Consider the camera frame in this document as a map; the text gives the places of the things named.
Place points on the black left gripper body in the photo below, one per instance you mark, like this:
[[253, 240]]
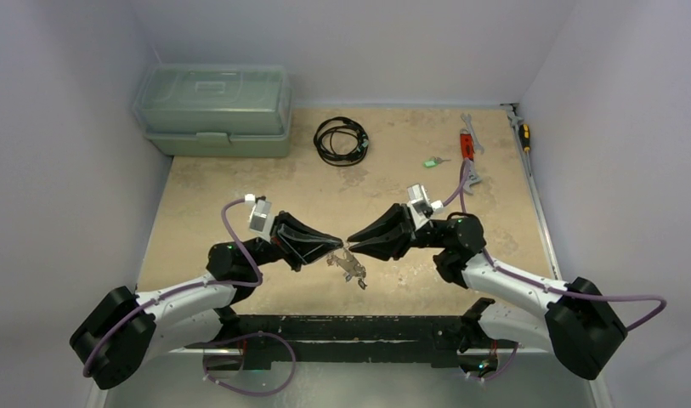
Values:
[[263, 252]]

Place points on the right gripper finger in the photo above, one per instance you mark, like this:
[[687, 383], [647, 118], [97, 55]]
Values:
[[392, 246], [389, 221]]

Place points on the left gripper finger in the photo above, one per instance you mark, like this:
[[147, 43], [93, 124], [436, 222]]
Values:
[[300, 253], [294, 231]]

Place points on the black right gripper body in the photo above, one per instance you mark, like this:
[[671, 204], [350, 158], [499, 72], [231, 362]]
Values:
[[407, 228]]

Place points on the large metal keyring with keys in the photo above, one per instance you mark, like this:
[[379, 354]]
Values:
[[351, 266]]

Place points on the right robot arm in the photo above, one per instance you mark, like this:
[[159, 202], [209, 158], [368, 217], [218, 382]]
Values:
[[570, 320]]

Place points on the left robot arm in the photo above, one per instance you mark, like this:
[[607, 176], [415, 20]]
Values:
[[127, 328]]

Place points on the green tagged key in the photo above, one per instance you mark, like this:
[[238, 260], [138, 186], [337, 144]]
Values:
[[434, 162]]

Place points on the silver open-end wrench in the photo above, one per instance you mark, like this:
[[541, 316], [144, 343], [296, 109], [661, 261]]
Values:
[[469, 126]]

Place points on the yellow black screwdriver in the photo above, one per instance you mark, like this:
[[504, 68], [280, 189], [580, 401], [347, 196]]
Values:
[[524, 139]]

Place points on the green plastic toolbox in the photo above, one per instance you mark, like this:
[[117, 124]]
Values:
[[208, 110]]

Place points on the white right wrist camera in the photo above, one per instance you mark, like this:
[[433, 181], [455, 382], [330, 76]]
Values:
[[420, 207]]

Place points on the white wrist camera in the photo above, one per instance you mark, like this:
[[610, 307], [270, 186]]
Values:
[[420, 207], [261, 221]]

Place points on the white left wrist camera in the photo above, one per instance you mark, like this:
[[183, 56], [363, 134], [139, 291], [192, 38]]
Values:
[[261, 221]]

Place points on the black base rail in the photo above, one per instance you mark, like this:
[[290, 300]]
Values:
[[436, 340]]

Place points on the red handled adjustable wrench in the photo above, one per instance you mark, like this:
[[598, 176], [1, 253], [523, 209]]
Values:
[[469, 146]]

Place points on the aluminium side rail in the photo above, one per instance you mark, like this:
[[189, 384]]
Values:
[[515, 121]]

